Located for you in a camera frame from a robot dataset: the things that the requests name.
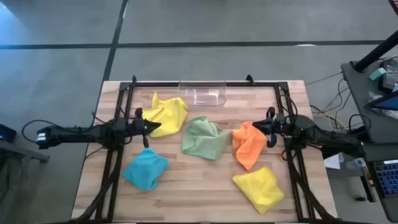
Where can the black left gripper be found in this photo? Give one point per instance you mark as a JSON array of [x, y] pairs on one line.
[[136, 127]]

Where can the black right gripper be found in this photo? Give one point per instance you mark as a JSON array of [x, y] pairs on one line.
[[276, 127]]

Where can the yellow microfiber towel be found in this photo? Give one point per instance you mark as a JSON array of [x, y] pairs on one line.
[[168, 115], [258, 189]]

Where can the green microfiber towel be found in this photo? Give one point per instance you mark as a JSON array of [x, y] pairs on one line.
[[202, 140]]

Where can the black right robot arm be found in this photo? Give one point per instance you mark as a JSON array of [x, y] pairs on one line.
[[314, 132]]

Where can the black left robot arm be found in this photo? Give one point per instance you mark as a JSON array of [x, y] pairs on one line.
[[77, 133]]

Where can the orange microfiber towel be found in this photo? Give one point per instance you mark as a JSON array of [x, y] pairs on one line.
[[248, 146]]

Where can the blue microfiber towel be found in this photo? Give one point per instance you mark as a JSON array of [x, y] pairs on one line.
[[146, 169]]

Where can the black clamp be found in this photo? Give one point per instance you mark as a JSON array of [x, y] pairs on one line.
[[249, 79], [134, 79]]

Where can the clear plastic bin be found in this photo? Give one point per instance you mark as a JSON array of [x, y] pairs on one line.
[[202, 93]]

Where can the white paper sheet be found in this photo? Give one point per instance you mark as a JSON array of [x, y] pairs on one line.
[[334, 161]]

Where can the grey side table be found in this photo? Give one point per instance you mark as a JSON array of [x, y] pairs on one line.
[[357, 102]]

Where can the clear plastic bottle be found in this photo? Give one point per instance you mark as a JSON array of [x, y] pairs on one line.
[[357, 163]]

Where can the small black floor object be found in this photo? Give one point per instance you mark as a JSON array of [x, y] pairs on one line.
[[360, 198]]

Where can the dark grey desk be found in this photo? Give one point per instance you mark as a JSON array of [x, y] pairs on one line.
[[382, 151]]

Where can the teal box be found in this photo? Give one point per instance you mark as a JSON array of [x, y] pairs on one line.
[[377, 74]]

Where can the clear plastic bag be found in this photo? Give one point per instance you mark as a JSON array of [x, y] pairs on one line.
[[390, 113]]

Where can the dark tablet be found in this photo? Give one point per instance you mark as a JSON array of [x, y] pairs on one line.
[[388, 102]]

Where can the grey metal table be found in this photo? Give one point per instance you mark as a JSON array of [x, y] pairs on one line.
[[18, 149]]

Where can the backlit keyboard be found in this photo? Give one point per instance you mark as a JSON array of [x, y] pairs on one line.
[[388, 179]]

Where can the black electronic device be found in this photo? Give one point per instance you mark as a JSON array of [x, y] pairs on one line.
[[390, 77]]

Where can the black pole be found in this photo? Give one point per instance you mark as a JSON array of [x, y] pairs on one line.
[[377, 51]]

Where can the black device with blue light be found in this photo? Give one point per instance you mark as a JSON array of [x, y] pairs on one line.
[[7, 133]]

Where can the black aluminium frame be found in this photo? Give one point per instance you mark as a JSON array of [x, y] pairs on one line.
[[155, 84]]

